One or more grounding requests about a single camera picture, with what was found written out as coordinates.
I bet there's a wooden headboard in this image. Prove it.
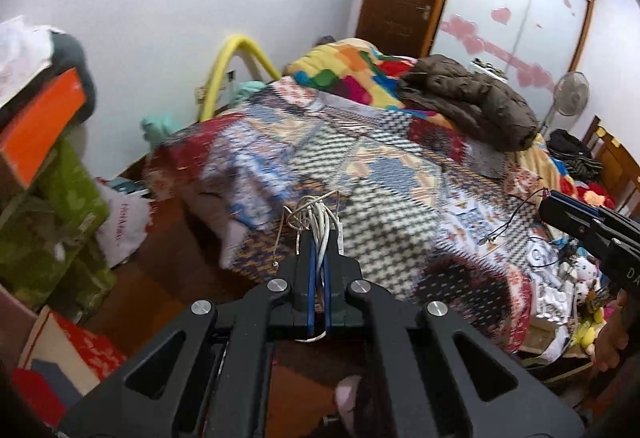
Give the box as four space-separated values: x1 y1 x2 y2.
582 115 640 219

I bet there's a green leaf-print gift bag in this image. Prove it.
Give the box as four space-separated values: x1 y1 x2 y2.
0 198 118 314
37 138 112 244

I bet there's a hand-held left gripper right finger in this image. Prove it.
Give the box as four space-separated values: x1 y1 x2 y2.
322 243 586 438

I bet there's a yellow plush toy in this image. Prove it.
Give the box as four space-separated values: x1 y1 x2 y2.
570 323 601 354

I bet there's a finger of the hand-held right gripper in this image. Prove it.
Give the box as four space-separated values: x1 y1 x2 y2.
549 189 640 233
538 197 622 265

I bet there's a red floral box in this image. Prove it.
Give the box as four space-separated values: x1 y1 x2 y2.
20 308 126 411

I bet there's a white standing fan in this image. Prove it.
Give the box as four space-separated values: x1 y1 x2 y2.
542 70 591 139

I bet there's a red plush toy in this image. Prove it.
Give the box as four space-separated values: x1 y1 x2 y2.
575 180 618 209

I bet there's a brown padded jacket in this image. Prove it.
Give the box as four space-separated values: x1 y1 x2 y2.
397 54 541 153

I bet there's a pink cardboard box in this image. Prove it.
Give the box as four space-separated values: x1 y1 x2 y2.
0 288 40 364

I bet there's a colourful block quilt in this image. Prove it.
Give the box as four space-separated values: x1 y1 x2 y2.
282 38 566 199

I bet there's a yellow foam tube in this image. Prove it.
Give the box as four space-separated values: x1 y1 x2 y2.
200 34 281 124

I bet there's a patterned patchwork blanket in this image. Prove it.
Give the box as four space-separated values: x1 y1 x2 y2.
142 77 551 354

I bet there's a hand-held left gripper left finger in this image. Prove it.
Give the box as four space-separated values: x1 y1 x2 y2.
57 240 317 438

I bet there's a pink slipper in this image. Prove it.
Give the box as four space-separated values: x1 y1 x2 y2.
335 374 366 419

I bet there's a crumpled white plastic sheet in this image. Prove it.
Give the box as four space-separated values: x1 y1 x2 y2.
0 15 53 104

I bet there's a teal cloth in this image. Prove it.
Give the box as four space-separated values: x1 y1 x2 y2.
140 80 266 149

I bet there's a white plush toy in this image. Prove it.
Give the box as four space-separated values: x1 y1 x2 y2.
570 258 601 299

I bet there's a person's right hand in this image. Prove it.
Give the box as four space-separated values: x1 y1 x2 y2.
590 290 640 371

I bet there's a white printed plastic bag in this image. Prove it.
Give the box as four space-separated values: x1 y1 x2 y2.
95 178 156 269

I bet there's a thin black cable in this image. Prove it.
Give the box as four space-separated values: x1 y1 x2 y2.
482 188 551 246

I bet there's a dark clothes pile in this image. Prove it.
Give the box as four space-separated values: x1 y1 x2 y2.
547 129 603 181

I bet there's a white cable bundle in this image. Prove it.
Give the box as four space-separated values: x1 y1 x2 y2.
272 190 346 344

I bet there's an orange box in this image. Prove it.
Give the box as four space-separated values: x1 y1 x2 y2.
0 68 88 189

